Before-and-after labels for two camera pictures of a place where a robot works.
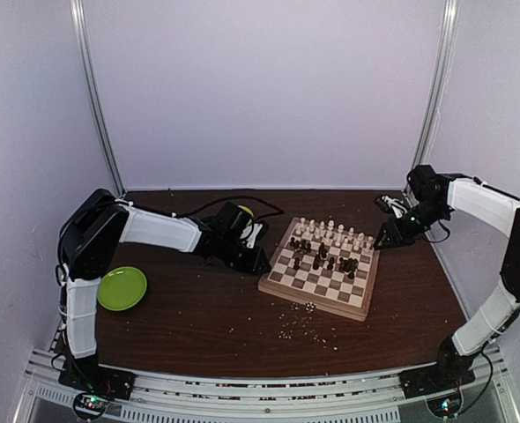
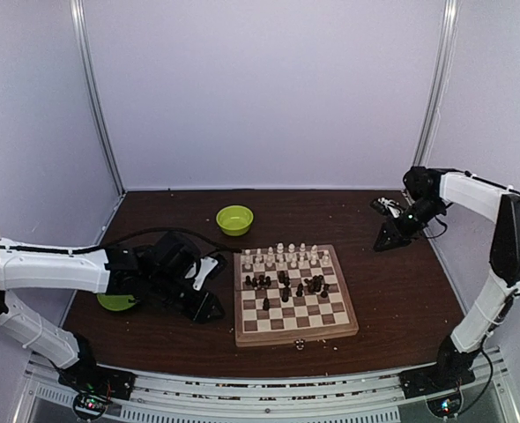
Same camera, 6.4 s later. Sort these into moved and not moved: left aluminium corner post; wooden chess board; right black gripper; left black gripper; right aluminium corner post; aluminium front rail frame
Moved: left black gripper; wooden chess board
Not moved: right black gripper; aluminium front rail frame; right aluminium corner post; left aluminium corner post
